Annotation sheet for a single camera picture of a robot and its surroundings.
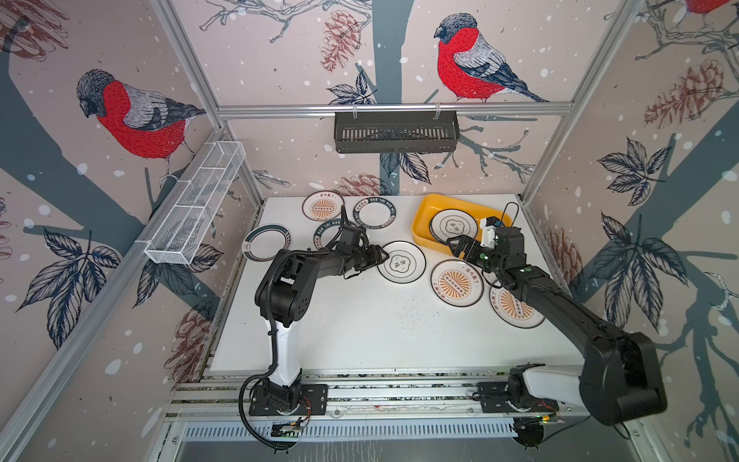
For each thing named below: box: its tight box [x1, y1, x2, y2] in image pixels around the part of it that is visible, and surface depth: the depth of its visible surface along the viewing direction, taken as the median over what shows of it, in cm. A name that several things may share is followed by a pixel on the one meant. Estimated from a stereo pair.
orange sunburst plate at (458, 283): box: [430, 258, 485, 308], surface depth 97 cm
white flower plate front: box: [429, 208, 479, 245], surface depth 113 cm
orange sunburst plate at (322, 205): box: [301, 190, 346, 222], surface depth 124 cm
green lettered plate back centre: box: [353, 196, 398, 230], surface depth 120 cm
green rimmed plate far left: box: [241, 224, 291, 262], surface depth 112 cm
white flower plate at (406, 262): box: [376, 240, 427, 284], surface depth 103 cm
